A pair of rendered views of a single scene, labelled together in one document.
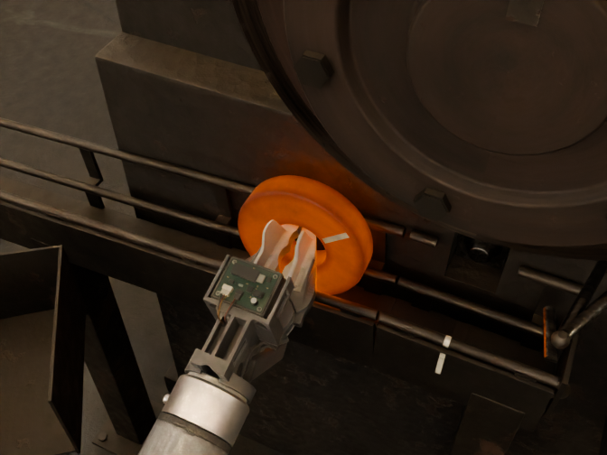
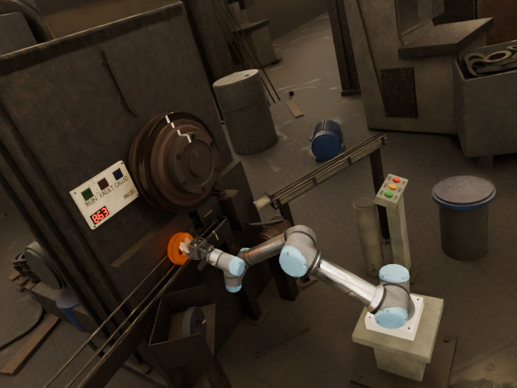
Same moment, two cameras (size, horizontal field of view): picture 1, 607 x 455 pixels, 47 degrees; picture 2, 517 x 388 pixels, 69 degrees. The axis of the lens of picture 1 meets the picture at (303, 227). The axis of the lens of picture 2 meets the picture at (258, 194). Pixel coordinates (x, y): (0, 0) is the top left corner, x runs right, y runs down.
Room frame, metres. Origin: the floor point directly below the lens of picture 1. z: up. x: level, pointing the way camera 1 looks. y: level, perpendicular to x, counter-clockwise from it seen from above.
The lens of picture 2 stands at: (-0.34, 1.38, 1.72)
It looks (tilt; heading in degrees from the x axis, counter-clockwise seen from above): 28 degrees down; 286
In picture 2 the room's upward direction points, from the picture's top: 18 degrees counter-clockwise
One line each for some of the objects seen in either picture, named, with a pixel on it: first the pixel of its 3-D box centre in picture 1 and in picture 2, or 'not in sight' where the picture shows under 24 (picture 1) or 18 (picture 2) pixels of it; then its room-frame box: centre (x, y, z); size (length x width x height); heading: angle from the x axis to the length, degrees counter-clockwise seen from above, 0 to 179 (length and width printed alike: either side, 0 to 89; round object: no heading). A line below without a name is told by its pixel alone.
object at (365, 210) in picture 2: not in sight; (369, 238); (-0.36, -0.50, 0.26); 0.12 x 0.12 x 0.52
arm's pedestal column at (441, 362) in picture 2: not in sight; (401, 342); (-0.42, 0.14, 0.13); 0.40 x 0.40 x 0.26; 66
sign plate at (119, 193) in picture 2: not in sight; (107, 194); (0.67, 0.10, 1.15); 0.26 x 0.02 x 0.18; 65
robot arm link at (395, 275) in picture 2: not in sight; (394, 282); (-0.42, 0.16, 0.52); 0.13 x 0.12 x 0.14; 76
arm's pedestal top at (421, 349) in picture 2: not in sight; (398, 320); (-0.42, 0.14, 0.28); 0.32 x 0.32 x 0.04; 66
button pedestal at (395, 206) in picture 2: not in sight; (398, 230); (-0.53, -0.47, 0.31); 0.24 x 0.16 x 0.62; 65
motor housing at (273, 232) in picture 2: not in sight; (282, 259); (0.17, -0.41, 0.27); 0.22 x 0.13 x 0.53; 65
